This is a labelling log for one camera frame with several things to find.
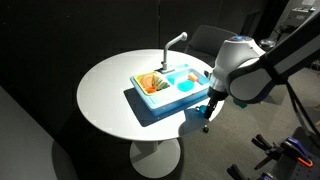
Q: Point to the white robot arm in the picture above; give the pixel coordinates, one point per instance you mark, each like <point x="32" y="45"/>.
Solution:
<point x="247" y="73"/>

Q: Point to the black clamp handles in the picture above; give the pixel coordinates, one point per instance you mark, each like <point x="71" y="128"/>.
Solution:
<point x="272" y="152"/>

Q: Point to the round white table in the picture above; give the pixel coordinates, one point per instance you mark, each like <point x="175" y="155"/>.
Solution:
<point x="127" y="97"/>

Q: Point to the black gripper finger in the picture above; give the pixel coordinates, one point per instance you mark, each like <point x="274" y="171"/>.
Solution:
<point x="207" y="114"/>

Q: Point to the blue bowl in sink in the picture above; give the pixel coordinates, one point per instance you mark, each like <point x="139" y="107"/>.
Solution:
<point x="186" y="85"/>

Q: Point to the grey office chair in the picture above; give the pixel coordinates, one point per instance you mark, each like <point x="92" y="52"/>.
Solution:
<point x="206" y="43"/>

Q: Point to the small blue cup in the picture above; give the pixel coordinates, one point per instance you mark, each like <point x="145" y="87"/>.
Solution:
<point x="201" y="110"/>

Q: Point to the grey toy faucet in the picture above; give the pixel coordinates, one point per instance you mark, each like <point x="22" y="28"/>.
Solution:
<point x="167" y="66"/>

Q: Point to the clamp with orange tip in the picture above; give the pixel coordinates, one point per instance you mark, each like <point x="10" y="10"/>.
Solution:
<point x="294" y="149"/>

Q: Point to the small item in sink basin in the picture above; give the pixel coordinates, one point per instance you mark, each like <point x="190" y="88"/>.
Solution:
<point x="192" y="77"/>

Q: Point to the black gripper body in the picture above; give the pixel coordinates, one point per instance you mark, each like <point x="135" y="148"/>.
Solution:
<point x="215" y="96"/>

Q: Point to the blue toy sink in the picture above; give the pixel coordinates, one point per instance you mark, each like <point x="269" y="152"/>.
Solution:
<point x="172" y="98"/>

